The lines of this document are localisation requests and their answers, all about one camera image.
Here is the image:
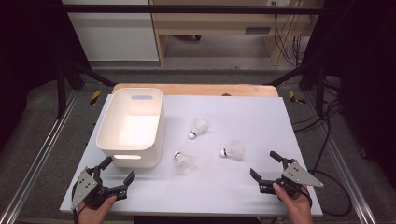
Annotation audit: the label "white shuttlecock with blue band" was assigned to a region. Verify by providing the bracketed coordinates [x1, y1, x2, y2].
[173, 150, 195, 176]
[188, 118, 209, 140]
[219, 142, 246, 161]

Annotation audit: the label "black floor cables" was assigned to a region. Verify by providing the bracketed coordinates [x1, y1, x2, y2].
[291, 77, 344, 135]

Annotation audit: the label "black metal frame strut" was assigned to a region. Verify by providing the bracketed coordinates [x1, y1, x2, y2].
[55, 58, 117, 119]
[266, 58, 329, 118]

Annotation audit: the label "white cabinet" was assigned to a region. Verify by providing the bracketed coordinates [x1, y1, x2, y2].
[61, 0, 160, 62]

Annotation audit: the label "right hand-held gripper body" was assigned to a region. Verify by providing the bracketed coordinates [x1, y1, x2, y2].
[258, 158, 324, 200]

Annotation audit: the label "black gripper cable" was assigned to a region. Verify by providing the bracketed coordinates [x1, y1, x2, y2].
[307, 169, 354, 217]

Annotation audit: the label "hanging black cable bundle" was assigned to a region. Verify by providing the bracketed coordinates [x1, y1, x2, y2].
[273, 13, 310, 67]

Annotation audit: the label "yellow black tape marker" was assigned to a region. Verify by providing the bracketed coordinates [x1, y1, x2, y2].
[89, 90, 103, 106]
[289, 91, 306, 105]

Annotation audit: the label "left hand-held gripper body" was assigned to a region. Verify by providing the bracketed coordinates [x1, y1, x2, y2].
[70, 166, 129, 210]

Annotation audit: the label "light wooden desk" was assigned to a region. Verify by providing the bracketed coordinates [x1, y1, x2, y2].
[148, 0, 325, 67]

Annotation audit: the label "person's right hand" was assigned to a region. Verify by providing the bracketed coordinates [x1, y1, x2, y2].
[272, 182, 314, 224]

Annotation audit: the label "black metal crossbar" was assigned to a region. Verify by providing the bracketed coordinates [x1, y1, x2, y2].
[61, 4, 326, 15]

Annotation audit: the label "white plastic storage bin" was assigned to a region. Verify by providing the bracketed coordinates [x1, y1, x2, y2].
[95, 87, 166, 170]

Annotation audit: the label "black curtain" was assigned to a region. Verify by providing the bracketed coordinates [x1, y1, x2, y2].
[304, 0, 396, 176]
[0, 0, 92, 152]

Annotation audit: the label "aluminium floor rail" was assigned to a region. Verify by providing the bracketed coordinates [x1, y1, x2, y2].
[302, 91, 378, 224]
[0, 89, 80, 224]

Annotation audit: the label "person's left hand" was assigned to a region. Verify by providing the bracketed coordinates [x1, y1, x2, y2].
[77, 195, 118, 224]

